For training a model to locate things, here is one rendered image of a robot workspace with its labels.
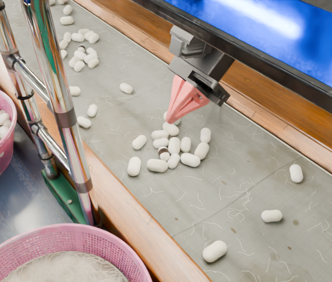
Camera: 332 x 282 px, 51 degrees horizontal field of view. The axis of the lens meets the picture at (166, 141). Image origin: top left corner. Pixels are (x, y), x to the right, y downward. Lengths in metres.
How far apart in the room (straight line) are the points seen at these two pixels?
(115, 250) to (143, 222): 0.06
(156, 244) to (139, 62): 0.51
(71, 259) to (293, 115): 0.48
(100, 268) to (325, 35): 0.41
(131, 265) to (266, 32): 0.35
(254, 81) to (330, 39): 0.52
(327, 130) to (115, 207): 0.42
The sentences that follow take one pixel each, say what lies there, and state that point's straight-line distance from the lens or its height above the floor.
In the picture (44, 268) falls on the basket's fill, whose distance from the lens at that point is 0.56.
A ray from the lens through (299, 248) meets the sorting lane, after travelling 0.57.
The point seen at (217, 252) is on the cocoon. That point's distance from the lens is 0.51.
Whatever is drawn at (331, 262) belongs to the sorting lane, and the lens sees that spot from 0.57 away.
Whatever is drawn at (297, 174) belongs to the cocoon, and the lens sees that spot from 0.63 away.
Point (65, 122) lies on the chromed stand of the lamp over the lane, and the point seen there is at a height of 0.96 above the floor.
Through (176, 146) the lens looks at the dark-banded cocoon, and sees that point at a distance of 0.63.
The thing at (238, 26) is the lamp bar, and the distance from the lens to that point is 0.32.
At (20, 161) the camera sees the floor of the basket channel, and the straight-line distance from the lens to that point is 0.78.
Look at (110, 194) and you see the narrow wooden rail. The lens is 0.56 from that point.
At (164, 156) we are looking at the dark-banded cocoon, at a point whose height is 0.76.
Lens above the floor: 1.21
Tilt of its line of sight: 45 degrees down
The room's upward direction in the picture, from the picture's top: straight up
